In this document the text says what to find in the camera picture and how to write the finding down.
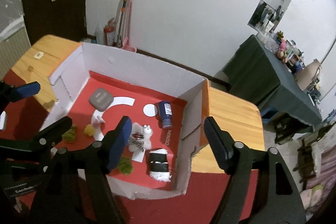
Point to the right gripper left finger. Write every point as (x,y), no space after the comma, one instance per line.
(58,198)

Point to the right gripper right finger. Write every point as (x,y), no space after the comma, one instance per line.
(276,199)

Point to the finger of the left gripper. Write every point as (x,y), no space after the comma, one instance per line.
(10,93)
(38,148)

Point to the large green yarn ball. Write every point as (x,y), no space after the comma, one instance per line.
(70,135)

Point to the small green yarn ball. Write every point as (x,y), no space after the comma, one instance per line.
(125,166)

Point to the yellow toy figure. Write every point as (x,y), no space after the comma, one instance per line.
(89,130)

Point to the pink doll figurine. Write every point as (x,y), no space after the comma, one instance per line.
(97,121)

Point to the grey eyeshadow case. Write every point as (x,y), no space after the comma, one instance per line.
(101,99)

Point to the white plush alpaca toy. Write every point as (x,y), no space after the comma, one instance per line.
(139,139)

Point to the black white sock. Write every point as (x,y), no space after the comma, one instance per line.
(158,165)

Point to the dark blue paint bottle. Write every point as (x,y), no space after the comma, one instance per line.
(165,114)

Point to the white square charger device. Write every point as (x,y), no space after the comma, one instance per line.
(3,120)

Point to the pink curtain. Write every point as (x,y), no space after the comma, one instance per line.
(318,173)

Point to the red knitted table mat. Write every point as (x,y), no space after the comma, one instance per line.
(198,205)

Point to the dark wooden door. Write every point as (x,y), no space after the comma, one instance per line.
(62,18)

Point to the dark green side table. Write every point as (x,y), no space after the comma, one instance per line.
(257,76)

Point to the beige ceramic jug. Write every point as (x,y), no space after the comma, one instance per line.
(308,74)

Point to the red fire extinguisher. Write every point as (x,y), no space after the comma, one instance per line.
(109,31)

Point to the orange silver pole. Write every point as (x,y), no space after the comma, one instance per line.
(119,33)

